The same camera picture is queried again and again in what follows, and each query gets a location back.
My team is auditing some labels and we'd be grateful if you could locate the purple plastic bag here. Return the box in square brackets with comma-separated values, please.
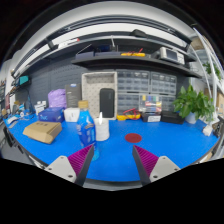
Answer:
[47, 88, 68, 109]

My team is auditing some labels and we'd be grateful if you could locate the green potted plant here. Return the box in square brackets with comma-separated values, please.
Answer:
[172, 84, 216, 125]

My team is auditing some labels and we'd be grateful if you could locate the black carry case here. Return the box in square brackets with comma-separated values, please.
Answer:
[160, 110, 185, 125]

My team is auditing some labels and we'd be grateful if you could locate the white ribbed cup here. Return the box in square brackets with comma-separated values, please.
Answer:
[93, 117, 111, 142]

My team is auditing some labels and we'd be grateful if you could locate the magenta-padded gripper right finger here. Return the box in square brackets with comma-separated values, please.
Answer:
[131, 145, 181, 187]

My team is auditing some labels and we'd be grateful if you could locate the dark grey upright box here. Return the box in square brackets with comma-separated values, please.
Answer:
[64, 83, 83, 109]

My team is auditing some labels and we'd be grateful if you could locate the white pegboard tray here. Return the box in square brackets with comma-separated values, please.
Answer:
[81, 71, 119, 120]

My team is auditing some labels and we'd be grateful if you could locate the yellow multimeter with red leads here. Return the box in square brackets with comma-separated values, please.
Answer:
[116, 108, 142, 121]

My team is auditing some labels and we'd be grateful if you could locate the brown cardboard box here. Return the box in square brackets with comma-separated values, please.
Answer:
[22, 120, 63, 145]

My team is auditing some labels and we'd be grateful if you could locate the flat round red coaster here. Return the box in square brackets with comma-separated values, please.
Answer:
[124, 132, 143, 144]

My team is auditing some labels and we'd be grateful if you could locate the blue drink bottle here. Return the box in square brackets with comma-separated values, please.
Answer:
[75, 100, 100, 162]

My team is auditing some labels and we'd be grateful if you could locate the black wall shelf unit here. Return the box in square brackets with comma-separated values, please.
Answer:
[13, 23, 204, 80]

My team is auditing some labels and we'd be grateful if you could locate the blue carton box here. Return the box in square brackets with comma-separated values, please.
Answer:
[37, 107, 65, 123]

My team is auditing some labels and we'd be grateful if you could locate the white shelf unit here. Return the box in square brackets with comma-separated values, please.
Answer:
[189, 28, 224, 111]

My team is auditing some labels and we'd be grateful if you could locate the white power adapter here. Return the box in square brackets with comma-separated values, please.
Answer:
[202, 123, 214, 137]

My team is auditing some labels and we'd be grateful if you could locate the wide grey drawer cabinet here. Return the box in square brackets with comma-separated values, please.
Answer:
[116, 69, 151, 114]

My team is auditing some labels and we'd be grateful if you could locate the black box with white label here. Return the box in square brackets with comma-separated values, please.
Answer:
[141, 112, 163, 123]

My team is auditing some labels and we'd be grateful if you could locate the small white box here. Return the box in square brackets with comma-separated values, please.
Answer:
[63, 107, 81, 123]

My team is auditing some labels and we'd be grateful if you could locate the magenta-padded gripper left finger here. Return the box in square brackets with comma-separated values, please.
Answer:
[44, 143, 95, 187]

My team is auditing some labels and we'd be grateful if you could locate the narrow grey drawer cabinet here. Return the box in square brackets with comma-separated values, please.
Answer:
[149, 71, 178, 113]

